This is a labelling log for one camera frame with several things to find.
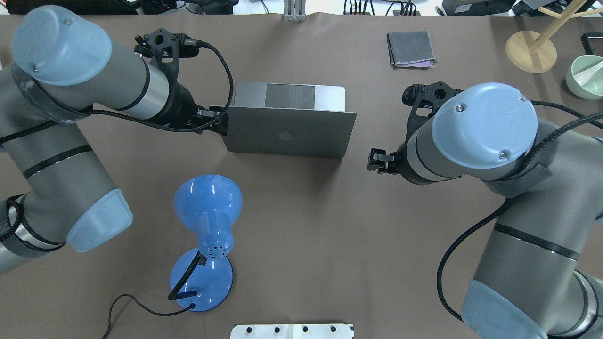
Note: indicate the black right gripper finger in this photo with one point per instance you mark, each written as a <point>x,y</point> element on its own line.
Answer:
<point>383,164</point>
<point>376,153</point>

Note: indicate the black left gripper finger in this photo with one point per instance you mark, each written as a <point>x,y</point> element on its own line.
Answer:
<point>212,112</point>
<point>219,126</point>

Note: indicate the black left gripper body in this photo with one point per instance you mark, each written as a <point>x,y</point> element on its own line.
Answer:
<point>181,104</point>

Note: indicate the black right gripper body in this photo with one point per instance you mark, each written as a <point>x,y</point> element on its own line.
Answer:
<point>400,157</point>

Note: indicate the grey laptop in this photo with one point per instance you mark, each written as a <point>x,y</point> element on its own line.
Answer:
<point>289,119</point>

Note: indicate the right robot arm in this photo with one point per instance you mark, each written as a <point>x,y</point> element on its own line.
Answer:
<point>526,285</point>

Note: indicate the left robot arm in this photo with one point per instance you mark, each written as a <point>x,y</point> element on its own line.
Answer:
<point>65,69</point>

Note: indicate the grey folded cloth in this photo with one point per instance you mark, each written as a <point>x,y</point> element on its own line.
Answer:
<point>410,49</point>

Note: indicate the blue desk lamp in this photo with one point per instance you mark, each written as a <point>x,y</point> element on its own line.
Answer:
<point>202,277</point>

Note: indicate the wooden stand with round base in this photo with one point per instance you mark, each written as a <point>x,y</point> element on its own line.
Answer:
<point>534,52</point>

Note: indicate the green bowl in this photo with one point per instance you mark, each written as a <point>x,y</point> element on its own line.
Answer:
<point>584,78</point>

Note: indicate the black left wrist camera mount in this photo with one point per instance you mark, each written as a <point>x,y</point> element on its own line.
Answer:
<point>165,49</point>

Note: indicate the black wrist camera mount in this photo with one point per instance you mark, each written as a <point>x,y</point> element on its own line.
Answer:
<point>165,49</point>
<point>425,96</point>

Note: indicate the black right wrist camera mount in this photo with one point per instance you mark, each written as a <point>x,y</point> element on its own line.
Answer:
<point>425,96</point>

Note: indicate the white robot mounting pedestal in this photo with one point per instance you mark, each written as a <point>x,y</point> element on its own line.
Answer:
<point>293,331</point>

